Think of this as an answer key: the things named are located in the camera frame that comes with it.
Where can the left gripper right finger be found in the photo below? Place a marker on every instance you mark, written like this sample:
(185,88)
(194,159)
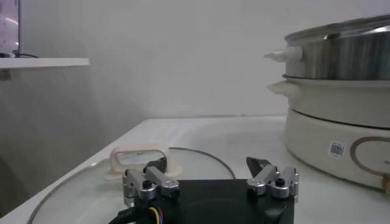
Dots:
(268,182)

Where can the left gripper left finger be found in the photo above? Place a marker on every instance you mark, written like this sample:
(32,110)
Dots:
(152,182)

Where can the steel perforated steamer basket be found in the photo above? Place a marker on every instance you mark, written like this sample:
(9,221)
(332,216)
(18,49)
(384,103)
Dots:
(344,51)

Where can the cream electric cooker base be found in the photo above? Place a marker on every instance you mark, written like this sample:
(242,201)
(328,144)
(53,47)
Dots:
(335,121)

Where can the white folding side table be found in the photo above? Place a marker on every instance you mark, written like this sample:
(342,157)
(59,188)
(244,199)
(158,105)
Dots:
(42,62)

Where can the pinkish screen panel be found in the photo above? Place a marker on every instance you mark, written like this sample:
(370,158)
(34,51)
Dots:
(8,27)

